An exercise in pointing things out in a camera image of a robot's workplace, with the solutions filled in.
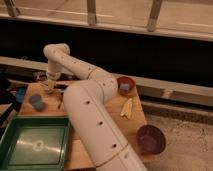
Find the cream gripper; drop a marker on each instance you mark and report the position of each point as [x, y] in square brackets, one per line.
[50, 83]

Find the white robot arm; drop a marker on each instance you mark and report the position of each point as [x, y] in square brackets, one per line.
[84, 102]

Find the white paper cup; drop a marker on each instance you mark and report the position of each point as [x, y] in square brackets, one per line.
[47, 89]

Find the green plastic tray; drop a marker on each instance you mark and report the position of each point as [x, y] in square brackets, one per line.
[34, 144]

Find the blue cube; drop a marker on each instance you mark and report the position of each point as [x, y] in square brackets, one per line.
[124, 87]

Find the brown bowl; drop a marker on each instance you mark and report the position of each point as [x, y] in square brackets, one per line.
[127, 80]

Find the yellow banana peel toy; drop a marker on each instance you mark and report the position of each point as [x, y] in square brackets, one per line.
[127, 109]

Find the purple bowl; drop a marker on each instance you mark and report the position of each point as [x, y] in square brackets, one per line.
[151, 140]

